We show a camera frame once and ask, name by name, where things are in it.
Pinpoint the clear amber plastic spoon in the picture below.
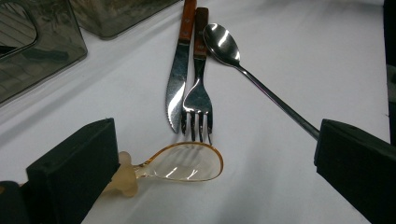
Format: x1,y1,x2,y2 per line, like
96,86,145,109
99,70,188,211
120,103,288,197
102,141,224,199

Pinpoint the white table cover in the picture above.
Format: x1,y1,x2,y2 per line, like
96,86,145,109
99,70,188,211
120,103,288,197
0,0,391,224

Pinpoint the smoked plastic bin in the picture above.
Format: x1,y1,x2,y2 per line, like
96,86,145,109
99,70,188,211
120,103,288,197
68,0,181,40
0,0,88,105

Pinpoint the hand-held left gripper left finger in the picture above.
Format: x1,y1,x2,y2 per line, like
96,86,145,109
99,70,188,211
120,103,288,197
26,117,120,224

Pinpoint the wooden handle fork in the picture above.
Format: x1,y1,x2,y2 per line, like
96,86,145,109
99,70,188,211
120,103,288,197
181,7,214,146

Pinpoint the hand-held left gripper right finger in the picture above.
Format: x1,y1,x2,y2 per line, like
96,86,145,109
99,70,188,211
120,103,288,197
313,119,396,224

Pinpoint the wooden handle knife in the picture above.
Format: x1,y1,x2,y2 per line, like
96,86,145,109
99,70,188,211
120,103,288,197
164,0,198,134

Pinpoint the metal spoon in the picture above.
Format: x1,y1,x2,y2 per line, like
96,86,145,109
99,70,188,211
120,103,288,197
203,22,321,141

